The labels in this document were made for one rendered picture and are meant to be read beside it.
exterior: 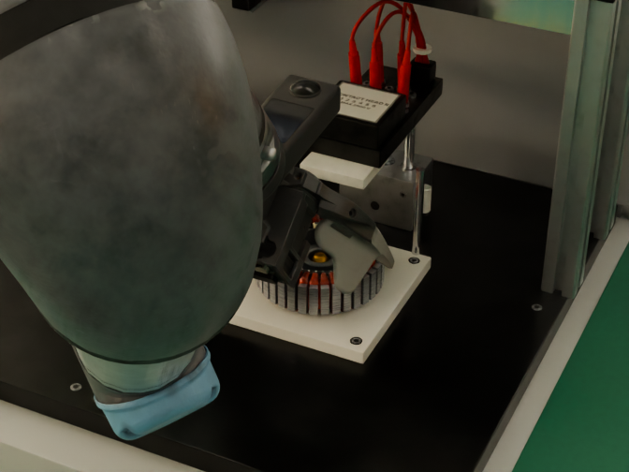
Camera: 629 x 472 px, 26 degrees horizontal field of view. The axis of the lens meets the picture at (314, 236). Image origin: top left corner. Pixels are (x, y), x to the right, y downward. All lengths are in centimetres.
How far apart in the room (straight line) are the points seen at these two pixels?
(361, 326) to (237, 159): 67
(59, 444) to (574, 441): 40
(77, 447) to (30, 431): 4
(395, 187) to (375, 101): 11
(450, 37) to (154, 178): 88
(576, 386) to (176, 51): 74
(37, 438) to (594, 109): 51
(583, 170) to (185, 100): 71
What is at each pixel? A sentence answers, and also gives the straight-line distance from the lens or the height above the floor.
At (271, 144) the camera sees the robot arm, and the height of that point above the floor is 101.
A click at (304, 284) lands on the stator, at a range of 113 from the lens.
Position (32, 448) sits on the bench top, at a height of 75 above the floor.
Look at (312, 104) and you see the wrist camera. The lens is 105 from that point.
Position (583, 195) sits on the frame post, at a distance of 115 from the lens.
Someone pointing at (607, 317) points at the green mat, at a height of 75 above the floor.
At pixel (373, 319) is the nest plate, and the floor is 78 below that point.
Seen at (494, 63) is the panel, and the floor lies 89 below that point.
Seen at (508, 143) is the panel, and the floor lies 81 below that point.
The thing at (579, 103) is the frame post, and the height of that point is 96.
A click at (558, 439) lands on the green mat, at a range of 110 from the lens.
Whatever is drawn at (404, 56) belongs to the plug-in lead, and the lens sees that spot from 120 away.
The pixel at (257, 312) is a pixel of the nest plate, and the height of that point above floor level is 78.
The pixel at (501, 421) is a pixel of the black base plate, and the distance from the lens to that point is 108.
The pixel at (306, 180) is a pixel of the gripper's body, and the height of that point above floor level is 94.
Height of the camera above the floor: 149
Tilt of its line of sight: 34 degrees down
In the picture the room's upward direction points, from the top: straight up
